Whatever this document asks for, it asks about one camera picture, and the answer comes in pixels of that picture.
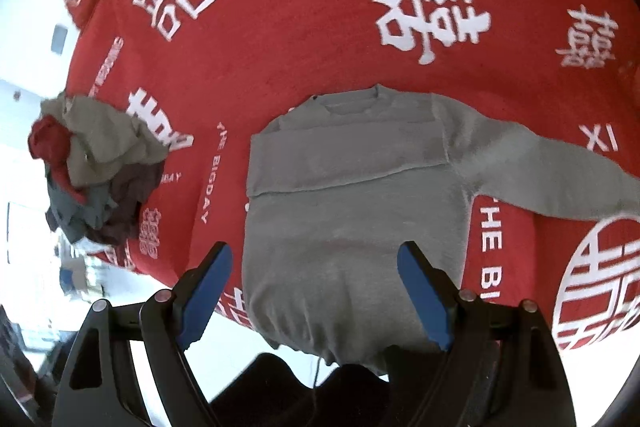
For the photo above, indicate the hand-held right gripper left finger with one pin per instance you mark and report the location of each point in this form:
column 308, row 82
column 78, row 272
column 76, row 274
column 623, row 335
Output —
column 207, row 294

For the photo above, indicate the dark maroon crumpled cloth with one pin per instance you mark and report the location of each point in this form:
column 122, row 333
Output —
column 132, row 194

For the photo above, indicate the grey sweater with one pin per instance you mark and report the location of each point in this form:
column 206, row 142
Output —
column 345, row 217

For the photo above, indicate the red printed blanket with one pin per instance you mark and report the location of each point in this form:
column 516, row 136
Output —
column 300, row 32

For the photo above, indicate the red folded garment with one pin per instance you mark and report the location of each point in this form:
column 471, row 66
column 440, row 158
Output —
column 631, row 74

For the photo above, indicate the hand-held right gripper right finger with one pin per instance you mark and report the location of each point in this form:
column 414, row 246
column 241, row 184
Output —
column 420, row 294

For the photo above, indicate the grey crumpled cloth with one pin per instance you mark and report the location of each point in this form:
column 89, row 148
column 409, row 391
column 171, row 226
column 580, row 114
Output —
column 107, row 137

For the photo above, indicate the red crumpled cloth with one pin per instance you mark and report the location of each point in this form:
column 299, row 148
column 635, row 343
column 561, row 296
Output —
column 47, row 144

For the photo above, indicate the teal crumpled cloth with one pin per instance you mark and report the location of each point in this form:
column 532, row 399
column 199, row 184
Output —
column 82, row 209

